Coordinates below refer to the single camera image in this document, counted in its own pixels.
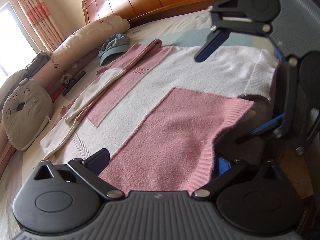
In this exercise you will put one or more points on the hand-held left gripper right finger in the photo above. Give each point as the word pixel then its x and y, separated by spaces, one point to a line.
pixel 223 166

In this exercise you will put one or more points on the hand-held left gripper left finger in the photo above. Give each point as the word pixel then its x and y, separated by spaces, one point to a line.
pixel 98 160

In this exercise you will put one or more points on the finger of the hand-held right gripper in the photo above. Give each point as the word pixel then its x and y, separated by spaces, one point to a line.
pixel 212 45
pixel 290 92

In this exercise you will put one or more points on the pink and white sweater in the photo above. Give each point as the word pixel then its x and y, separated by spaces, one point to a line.
pixel 155 120

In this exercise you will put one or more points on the folded grey clothes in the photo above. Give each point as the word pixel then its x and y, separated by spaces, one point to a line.
pixel 37 60

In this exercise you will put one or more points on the red stick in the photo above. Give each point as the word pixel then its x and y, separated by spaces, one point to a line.
pixel 56 96

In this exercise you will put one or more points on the grey cat face cushion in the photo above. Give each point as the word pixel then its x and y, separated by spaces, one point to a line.
pixel 27 115

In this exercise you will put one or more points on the black hair clip with flower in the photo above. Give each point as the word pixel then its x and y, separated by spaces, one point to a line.
pixel 80 76

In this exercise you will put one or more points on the beige flower hair clip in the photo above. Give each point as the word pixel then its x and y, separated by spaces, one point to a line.
pixel 66 78

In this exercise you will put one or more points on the blue baseball cap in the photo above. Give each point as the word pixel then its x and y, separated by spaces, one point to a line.
pixel 110 52

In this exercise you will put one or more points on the grey floral pillow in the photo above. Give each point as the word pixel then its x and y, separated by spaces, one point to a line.
pixel 10 82

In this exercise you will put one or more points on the window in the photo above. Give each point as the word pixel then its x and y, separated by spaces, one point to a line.
pixel 15 35

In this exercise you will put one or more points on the pink plaid curtain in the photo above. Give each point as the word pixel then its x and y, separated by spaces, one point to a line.
pixel 35 10

